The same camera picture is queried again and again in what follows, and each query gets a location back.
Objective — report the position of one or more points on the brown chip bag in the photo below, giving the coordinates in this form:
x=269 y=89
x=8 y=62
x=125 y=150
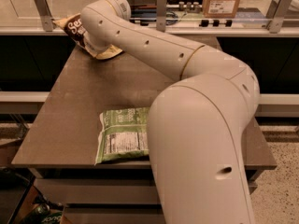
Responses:
x=74 y=28

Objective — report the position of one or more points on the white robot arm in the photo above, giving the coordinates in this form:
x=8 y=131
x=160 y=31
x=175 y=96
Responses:
x=195 y=125

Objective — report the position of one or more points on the green chip bag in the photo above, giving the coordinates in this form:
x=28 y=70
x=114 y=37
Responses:
x=123 y=135

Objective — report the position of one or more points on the grey table drawer base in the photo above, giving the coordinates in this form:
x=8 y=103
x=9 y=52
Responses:
x=135 y=194

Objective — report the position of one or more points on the cardboard box with label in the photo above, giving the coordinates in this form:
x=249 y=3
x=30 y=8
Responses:
x=220 y=8

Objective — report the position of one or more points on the green can under table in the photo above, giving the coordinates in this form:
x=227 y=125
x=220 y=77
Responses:
x=36 y=215

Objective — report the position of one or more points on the middle metal railing post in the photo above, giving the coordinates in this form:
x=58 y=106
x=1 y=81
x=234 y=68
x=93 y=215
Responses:
x=161 y=15

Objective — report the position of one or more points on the metal railing post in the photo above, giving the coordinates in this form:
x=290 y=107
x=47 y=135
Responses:
x=45 y=15
x=276 y=13
x=161 y=15

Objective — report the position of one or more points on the left metal railing post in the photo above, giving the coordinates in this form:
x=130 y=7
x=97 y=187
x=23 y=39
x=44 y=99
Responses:
x=45 y=15

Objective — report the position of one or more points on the right metal railing post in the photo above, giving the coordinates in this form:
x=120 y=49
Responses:
x=276 y=13

